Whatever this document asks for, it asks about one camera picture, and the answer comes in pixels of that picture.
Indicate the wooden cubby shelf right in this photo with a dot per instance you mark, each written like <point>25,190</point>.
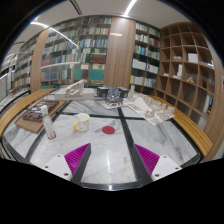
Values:
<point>186,74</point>

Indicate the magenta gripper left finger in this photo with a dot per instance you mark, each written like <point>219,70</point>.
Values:
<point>70,166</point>

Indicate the clear plastic water bottle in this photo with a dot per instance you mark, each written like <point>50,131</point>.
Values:
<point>46,119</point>

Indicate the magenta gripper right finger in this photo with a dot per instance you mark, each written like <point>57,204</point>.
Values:
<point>156,166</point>

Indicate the white mug yellow handle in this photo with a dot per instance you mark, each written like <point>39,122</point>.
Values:
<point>81,122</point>

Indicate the wooden bench rail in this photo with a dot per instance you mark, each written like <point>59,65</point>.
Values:
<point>12,112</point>
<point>197,135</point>

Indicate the white architectural model left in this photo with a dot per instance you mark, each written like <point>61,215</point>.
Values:
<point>75,91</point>

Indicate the dark grey building model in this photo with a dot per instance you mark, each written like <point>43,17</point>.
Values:
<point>112,95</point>

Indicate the wooden bench rail right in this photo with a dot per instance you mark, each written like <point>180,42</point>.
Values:
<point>197,135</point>

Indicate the brown wooden model board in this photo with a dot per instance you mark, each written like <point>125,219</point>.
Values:
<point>31,120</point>

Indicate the wooden bench rail left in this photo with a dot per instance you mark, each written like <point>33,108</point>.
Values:
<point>12,112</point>

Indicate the large bookshelf with books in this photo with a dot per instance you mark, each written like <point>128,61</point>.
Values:
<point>74,50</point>

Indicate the wooden column panel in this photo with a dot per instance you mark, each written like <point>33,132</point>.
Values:
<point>120,50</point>

